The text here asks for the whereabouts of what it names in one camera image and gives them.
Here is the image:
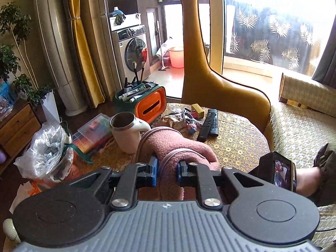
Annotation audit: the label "beige standing air conditioner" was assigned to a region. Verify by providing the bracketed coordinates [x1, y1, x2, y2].
[33, 0, 89, 117]

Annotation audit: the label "white mop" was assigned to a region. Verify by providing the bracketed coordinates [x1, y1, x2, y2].
[156, 20, 169, 71]

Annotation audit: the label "patterned beige sofa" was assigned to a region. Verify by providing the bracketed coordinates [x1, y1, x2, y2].
[269, 73, 336, 250]

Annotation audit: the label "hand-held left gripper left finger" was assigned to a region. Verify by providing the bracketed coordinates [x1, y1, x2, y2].
[87, 155, 159, 211]

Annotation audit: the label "black remote control with buttons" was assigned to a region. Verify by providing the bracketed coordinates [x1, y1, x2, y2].
[207, 109, 219, 137]

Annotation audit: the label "silver washing machine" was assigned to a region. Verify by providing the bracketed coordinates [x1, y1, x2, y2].
[112, 25, 152, 83]

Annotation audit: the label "orange and green tissue box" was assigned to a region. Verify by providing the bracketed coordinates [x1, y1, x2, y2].
[113, 82, 167, 124]

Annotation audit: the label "foil snack packet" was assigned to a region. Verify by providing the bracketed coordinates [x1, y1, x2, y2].
[163, 114, 187, 132]

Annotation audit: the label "clear plastic bag of fruit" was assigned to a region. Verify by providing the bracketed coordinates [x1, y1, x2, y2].
[14, 122, 76, 185]

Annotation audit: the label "small yellow box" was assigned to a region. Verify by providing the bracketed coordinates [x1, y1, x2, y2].
[191, 104, 205, 119]

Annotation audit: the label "green gloves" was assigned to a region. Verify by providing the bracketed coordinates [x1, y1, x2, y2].
[113, 7, 127, 25]

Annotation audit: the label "clear plastic organizer box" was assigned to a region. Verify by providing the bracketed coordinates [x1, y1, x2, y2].
[72, 113, 113, 154]

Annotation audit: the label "sunglasses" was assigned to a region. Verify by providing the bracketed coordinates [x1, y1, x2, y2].
[182, 107, 201, 123]

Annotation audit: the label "pale green ceramic bowl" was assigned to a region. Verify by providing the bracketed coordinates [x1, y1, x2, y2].
[3, 218, 22, 243]

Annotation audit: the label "person's right forearm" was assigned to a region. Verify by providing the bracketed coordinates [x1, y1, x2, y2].
[295, 142, 336, 208]

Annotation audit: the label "patterned sofa cushion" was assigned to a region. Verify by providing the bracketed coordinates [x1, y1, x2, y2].
[279, 73, 336, 116]

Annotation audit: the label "pink fleece bag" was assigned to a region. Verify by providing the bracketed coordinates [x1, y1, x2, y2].
[135, 126, 218, 201]

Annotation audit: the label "green ribbon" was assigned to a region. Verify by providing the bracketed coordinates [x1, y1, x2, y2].
[62, 141, 94, 165]

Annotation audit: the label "pink plastic bucket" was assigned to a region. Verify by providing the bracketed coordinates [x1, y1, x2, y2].
[168, 46, 185, 69]

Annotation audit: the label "leaf pattern window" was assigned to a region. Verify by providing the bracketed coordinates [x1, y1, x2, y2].
[223, 0, 336, 77]

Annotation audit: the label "yellow curtain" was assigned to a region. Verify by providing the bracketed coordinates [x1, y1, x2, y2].
[67, 0, 106, 108]

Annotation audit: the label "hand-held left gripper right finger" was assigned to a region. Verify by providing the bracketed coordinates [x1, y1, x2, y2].
[176, 160, 265, 208]

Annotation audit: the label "grey curtain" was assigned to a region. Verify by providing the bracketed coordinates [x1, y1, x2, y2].
[312, 41, 336, 85]

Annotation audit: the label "small clear plastic bag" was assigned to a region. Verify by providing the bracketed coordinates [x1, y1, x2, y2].
[165, 103, 184, 116]

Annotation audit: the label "yellow giraffe chair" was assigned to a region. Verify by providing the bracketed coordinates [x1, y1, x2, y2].
[159, 0, 275, 151]

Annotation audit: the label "wooden cabinet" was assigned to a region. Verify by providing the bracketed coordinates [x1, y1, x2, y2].
[0, 98, 44, 174]

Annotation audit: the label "potted plant in white pot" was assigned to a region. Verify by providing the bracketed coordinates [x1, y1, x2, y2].
[0, 2, 61, 126]

